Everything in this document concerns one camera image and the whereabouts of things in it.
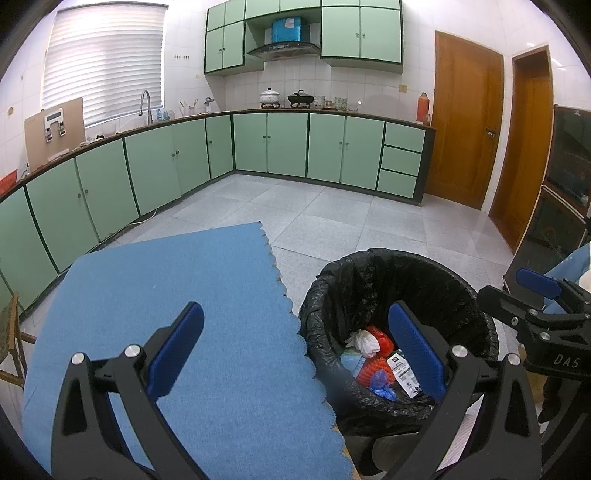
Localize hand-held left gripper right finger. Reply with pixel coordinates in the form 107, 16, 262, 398
388, 301, 542, 480

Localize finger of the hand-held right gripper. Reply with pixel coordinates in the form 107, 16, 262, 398
478, 285, 555, 342
516, 268, 591, 315

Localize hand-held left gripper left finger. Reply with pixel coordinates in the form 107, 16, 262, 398
52, 302, 205, 480

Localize white green milk carton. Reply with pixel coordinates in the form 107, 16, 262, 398
387, 352, 423, 398

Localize crimson foam net sleeve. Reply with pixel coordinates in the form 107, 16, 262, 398
367, 326, 396, 359

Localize blue plastic bag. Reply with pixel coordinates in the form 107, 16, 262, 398
367, 369, 399, 401

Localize orange foam net sleeve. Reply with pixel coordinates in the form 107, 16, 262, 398
355, 357, 393, 386

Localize white tissue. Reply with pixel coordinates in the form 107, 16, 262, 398
344, 330, 379, 358

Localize light blue paper packet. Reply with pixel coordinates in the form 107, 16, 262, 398
341, 347, 370, 377

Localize black bagged waste bin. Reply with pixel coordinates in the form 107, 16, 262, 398
298, 248, 500, 437

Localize blue cloth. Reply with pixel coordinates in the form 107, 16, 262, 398
542, 242, 591, 310

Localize blue table mat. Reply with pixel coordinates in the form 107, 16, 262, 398
22, 222, 348, 480

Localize wooden door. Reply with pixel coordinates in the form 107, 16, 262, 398
424, 30, 505, 212
488, 45, 555, 254

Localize black glass cabinet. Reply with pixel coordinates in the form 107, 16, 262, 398
502, 104, 591, 305

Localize wooden chair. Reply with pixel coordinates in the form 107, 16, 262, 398
0, 291, 37, 391

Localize green lower kitchen cabinets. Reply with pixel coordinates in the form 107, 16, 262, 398
0, 111, 437, 315

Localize cardboard box on counter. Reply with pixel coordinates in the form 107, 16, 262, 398
24, 97, 86, 169

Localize white device on cardboard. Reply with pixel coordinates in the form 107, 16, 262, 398
43, 107, 68, 144

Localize white window blind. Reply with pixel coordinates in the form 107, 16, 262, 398
41, 4, 168, 127

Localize black range hood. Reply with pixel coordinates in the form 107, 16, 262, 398
246, 41, 321, 58

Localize blue box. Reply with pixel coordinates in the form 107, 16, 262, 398
271, 17, 310, 43

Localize green upper wall cabinets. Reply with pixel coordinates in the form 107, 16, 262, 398
204, 0, 404, 77

